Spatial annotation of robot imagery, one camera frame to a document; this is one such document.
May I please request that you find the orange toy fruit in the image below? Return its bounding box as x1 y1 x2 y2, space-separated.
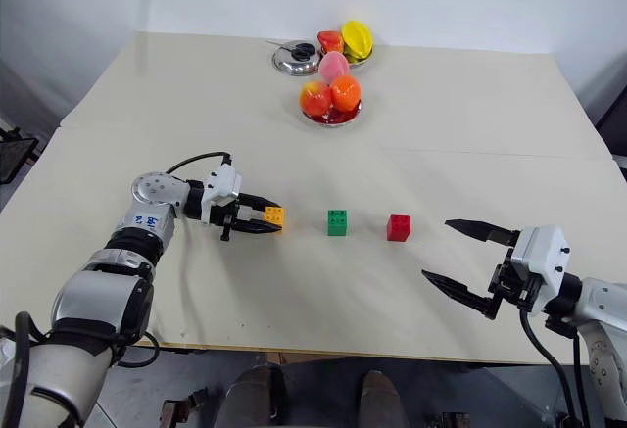
329 73 363 112

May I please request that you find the thin black cable loop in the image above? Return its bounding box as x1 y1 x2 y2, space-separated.
116 331 162 370

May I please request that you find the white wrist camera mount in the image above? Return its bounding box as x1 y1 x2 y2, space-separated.
510 224 572 314
203 162 243 210

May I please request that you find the steel lid with black knob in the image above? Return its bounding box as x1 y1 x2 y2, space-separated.
271 39 322 77

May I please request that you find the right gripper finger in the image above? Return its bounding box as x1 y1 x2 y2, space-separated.
444 217 521 247
421 269 503 321

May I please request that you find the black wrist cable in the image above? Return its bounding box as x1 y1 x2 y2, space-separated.
519 309 590 428
165 151 233 175

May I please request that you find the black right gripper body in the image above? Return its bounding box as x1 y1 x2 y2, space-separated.
488 247 536 309

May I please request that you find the black left shoulder cable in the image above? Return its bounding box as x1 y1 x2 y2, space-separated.
11 310 34 428

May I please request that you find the steel bowl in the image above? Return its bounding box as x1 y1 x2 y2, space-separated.
317 43 376 69

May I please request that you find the green toy brick cube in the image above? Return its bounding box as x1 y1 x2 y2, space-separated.
326 209 350 238

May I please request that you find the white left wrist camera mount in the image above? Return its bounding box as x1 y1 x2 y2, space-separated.
203 162 243 210

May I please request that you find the pink toy peach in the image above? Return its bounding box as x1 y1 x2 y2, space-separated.
317 51 353 84

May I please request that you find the dark rounded shape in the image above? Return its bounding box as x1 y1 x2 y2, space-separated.
359 369 410 428
222 364 288 428

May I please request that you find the yellow toy brick cube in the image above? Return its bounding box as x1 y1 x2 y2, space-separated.
263 206 287 230

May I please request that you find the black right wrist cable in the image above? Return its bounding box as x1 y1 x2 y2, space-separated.
519 309 590 428

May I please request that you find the black stand beside table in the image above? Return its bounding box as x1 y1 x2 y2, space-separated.
0 126 41 187

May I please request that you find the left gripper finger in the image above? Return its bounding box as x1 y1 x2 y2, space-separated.
235 219 285 236
239 193 283 211

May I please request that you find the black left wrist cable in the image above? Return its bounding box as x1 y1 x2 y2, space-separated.
165 151 233 175

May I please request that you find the yellow star fruit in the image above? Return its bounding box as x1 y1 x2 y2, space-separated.
340 19 375 61

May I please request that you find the red yellow toy apple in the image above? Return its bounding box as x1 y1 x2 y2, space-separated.
298 79 335 118

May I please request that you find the red toy fruit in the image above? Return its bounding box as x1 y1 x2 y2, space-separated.
316 29 345 55

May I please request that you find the steel plate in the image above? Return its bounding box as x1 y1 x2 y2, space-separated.
300 96 364 127

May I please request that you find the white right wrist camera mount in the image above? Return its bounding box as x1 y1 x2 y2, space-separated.
510 224 572 314

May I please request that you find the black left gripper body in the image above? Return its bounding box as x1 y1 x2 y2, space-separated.
209 193 247 243

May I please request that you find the dark furniture beside table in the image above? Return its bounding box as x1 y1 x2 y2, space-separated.
594 86 627 158

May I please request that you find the red toy brick cube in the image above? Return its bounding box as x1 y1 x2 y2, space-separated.
385 214 413 243

